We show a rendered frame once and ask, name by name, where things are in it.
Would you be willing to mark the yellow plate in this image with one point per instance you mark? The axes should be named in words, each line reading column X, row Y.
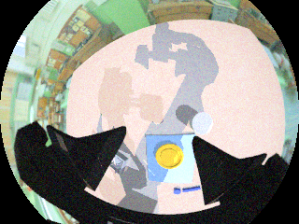
column 169, row 156

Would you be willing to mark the light blue flat mat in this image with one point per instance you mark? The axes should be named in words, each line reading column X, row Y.
column 184, row 172

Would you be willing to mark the white cylinder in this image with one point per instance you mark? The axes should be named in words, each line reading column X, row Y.
column 201, row 123

